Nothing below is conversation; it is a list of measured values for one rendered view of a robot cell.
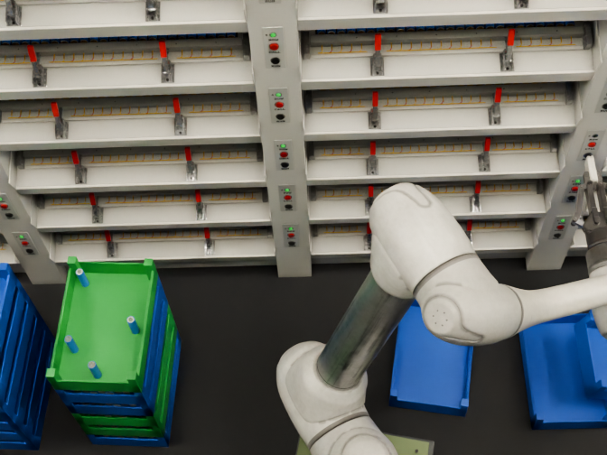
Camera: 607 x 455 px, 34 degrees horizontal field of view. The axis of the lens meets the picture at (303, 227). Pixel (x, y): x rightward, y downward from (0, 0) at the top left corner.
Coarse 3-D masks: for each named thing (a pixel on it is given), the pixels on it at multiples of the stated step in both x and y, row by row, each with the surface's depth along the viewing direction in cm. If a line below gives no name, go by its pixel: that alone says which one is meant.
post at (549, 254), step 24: (600, 24) 200; (600, 72) 204; (600, 96) 211; (600, 120) 219; (576, 144) 227; (576, 168) 235; (600, 168) 235; (552, 192) 246; (552, 216) 255; (552, 240) 266; (528, 264) 278; (552, 264) 277
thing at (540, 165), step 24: (312, 144) 237; (480, 144) 239; (504, 144) 239; (528, 144) 239; (552, 144) 236; (312, 168) 239; (336, 168) 239; (360, 168) 238; (384, 168) 238; (408, 168) 238; (432, 168) 238; (456, 168) 238; (504, 168) 237; (528, 168) 237; (552, 168) 237
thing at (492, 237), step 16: (320, 224) 270; (336, 224) 270; (352, 224) 270; (368, 224) 264; (464, 224) 272; (480, 224) 271; (496, 224) 271; (512, 224) 271; (528, 224) 268; (320, 240) 272; (336, 240) 271; (352, 240) 271; (368, 240) 268; (480, 240) 270; (496, 240) 270; (512, 240) 270; (528, 240) 270; (320, 256) 273; (336, 256) 274; (352, 256) 274
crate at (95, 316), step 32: (96, 288) 237; (128, 288) 237; (64, 320) 230; (96, 320) 233; (64, 352) 229; (96, 352) 229; (128, 352) 228; (64, 384) 221; (96, 384) 220; (128, 384) 219
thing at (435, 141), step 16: (320, 144) 238; (336, 144) 237; (352, 144) 237; (368, 144) 237; (384, 144) 237; (400, 144) 238; (416, 144) 238; (432, 144) 238; (448, 144) 239; (496, 144) 238
